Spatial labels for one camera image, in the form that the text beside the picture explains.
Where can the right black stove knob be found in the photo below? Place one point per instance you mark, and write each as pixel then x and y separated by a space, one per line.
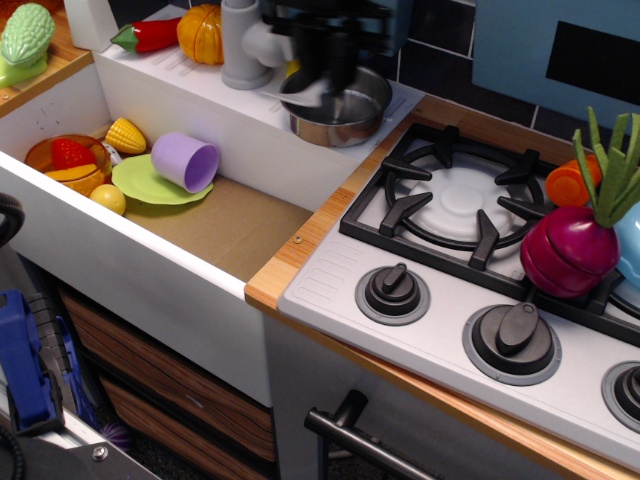
pixel 620 392

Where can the red toy strawberry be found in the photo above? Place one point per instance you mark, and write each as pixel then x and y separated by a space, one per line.
pixel 67 154

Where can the orange toy pumpkin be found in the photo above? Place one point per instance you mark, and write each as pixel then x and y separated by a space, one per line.
pixel 199 34

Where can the lower wooden drawer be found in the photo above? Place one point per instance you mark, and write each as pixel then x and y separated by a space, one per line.
pixel 208 456

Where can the black stove knob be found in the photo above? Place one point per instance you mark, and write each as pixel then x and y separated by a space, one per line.
pixel 512 344
pixel 393 295
pixel 620 392

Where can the left black stove knob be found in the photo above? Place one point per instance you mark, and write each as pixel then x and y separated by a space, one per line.
pixel 393 295

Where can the orange toy carrot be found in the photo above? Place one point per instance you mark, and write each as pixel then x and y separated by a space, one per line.
pixel 565 186

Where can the yellow toy corn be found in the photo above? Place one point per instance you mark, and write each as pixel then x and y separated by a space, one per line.
pixel 125 137

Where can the green plastic plate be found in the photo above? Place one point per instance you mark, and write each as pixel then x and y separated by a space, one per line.
pixel 137 178

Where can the yellow toy lemon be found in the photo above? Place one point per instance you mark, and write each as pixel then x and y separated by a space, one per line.
pixel 110 197

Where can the blue clamp tool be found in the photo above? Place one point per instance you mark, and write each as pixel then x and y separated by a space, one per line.
pixel 40 365

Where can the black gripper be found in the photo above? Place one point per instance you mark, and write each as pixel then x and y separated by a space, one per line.
pixel 360 24

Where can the purple plastic cup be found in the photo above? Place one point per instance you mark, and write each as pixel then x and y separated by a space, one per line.
pixel 185 161

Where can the wooden drawer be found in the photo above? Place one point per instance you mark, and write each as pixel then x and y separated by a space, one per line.
pixel 208 456
pixel 185 391

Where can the white box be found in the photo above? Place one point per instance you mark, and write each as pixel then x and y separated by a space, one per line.
pixel 92 24

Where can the middle black stove knob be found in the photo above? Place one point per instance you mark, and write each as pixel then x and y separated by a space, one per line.
pixel 512 344

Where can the light blue toy pot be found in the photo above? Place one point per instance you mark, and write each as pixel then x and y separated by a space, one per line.
pixel 628 234

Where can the upper wooden drawer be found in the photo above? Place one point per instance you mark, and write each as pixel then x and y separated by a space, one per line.
pixel 185 391

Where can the orange toy fruit slice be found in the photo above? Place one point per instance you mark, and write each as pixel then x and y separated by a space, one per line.
pixel 73 174

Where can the red toy chili pepper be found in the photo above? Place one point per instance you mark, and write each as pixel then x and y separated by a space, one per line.
pixel 147 36

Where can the grey toy faucet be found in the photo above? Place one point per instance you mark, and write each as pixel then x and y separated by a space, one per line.
pixel 251 50

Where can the orange transparent bowl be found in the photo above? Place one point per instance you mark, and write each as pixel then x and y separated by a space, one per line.
pixel 39 158

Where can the purple toy beet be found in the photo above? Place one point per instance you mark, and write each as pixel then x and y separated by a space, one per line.
pixel 573 248

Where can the black stove grate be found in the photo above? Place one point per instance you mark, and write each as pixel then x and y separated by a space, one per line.
pixel 378 217

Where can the stainless steel pan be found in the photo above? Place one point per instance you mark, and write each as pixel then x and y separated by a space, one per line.
pixel 337 118

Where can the yellow toy banana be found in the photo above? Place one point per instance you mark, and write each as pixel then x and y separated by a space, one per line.
pixel 293 66

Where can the blue handled grey spatula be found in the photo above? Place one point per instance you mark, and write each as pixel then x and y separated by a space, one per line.
pixel 305 95

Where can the black oven door handle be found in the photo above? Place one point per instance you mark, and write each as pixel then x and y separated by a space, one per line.
pixel 339 428

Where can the green toy bitter gourd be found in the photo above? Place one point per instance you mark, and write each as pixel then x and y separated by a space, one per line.
pixel 25 41

